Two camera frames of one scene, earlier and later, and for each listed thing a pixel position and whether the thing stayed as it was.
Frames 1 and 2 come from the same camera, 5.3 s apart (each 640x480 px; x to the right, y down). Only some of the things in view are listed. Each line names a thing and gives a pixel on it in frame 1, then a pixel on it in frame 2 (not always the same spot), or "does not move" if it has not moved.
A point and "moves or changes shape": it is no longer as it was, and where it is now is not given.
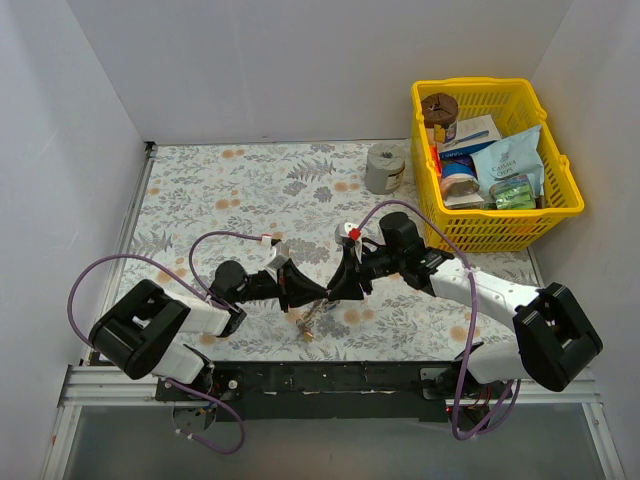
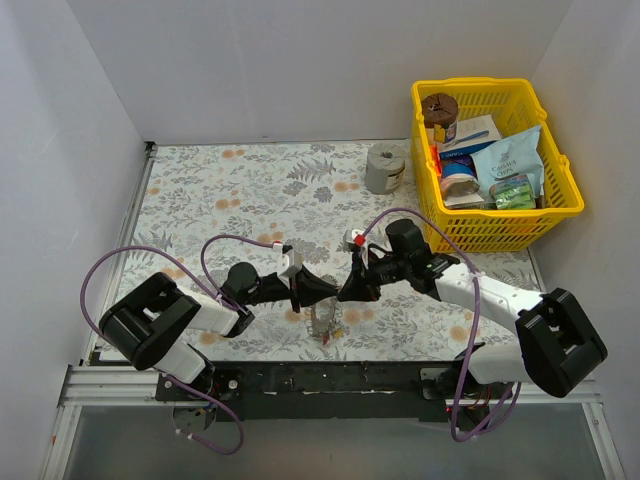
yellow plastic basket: (515, 107) does not move
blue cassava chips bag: (510, 157) does not move
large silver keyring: (306, 318) moves or changes shape
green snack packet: (513, 193) does not move
